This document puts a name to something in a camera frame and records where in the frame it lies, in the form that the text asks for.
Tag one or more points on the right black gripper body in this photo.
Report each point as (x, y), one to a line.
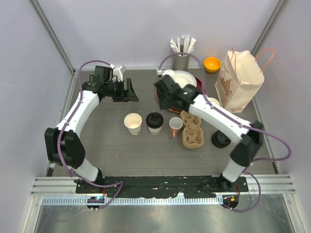
(165, 102)

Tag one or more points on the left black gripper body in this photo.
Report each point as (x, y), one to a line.
(120, 95)

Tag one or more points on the white paper cup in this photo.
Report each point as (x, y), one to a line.
(133, 122)
(154, 131)

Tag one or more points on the black cup lid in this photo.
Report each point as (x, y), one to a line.
(154, 120)

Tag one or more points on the stack of white paper cups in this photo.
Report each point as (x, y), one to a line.
(214, 102)

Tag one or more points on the black cup lids stack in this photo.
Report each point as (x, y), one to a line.
(220, 140)

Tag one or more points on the paper takeout bag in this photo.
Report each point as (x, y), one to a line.
(239, 79)

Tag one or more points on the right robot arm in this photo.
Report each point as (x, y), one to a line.
(244, 134)

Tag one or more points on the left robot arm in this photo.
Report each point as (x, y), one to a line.
(63, 143)

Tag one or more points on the white paper plate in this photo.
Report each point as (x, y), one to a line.
(183, 78)

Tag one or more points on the pink mug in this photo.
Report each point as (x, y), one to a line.
(175, 125)

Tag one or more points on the red round tray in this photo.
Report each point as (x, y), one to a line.
(200, 85)

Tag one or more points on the grey straw holder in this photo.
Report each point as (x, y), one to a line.
(180, 61)

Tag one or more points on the brown cardboard cup carrier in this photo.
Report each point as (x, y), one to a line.
(192, 134)

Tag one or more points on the orange bowl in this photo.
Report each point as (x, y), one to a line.
(212, 64)

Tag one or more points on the white wrapped straws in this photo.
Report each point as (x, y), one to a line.
(183, 44)

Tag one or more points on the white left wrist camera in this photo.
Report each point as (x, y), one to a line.
(117, 73)

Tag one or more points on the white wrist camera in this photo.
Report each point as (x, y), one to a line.
(165, 72)
(117, 73)

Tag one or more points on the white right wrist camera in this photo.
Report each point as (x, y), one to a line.
(165, 72)

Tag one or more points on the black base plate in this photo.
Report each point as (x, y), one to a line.
(164, 187)

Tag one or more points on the aluminium frame rail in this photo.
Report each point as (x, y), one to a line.
(62, 191)

